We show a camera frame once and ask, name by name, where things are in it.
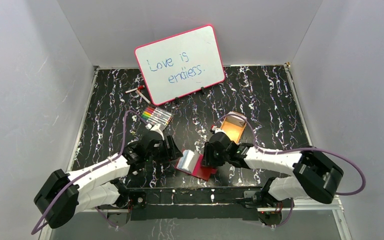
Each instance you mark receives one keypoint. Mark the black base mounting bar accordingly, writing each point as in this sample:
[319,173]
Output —
[244,203]

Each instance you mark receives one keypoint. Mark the red capped white marker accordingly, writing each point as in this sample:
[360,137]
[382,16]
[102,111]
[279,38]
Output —
[135,89]

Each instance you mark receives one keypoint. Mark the orange card tray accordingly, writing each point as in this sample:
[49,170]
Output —
[234,132]

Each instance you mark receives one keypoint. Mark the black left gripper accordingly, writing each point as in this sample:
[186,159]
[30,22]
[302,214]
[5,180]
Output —
[172,148]

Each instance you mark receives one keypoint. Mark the pack of coloured markers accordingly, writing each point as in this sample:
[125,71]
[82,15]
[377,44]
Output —
[154,115]

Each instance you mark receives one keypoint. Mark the stack of silver cards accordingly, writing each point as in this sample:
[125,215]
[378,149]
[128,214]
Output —
[236,118]

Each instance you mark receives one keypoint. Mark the white marker pen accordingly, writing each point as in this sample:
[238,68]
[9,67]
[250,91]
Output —
[143,96]

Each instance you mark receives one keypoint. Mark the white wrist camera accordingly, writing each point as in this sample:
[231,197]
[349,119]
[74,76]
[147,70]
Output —
[214,129]
[158,128]

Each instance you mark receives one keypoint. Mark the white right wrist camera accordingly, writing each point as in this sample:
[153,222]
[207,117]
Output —
[214,129]

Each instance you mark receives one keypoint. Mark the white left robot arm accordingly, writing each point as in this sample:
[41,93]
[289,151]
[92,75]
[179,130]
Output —
[65,194]

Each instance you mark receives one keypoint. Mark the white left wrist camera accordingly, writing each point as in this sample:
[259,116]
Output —
[158,128]

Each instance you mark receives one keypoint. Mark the red card holder wallet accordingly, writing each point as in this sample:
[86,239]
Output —
[191,164]

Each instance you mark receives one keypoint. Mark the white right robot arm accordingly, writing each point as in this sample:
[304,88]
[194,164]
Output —
[310,173]

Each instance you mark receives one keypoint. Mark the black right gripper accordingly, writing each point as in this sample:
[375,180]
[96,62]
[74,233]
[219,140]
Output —
[208,159]

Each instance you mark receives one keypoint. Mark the pink framed whiteboard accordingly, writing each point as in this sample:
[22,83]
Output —
[181,64]

